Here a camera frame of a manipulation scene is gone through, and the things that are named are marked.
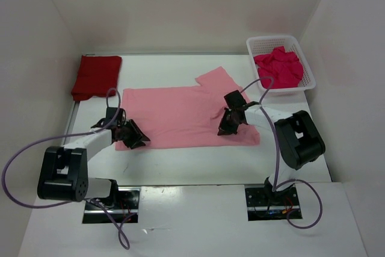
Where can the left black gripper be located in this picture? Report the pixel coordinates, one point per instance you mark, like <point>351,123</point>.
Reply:
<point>136,142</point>

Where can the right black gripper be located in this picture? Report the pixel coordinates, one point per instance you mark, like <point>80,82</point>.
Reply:
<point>224,128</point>

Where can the light pink t shirt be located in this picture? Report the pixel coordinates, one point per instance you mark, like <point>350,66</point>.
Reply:
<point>183,117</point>

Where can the dark red t shirt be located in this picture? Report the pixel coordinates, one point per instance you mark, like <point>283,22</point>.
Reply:
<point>96,75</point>

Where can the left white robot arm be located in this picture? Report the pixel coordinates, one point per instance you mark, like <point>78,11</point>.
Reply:
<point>64,172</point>

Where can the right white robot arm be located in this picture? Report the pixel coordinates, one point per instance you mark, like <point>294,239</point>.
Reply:
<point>296,138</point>

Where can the magenta t shirt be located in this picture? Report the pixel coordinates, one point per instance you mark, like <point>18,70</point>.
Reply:
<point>284,67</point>

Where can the white plastic basket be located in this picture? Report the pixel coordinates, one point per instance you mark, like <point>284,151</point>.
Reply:
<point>265,45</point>

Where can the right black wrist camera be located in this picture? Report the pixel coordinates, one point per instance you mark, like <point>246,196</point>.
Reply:
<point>234,100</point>

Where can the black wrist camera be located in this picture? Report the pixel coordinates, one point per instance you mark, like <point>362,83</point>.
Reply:
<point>234,100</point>
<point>114,117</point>

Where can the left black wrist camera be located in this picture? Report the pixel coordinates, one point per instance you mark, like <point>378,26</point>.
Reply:
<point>114,117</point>

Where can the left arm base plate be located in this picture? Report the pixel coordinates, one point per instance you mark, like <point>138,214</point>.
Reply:
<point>123,205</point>

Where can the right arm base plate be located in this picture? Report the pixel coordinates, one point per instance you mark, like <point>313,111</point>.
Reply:
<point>262,208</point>

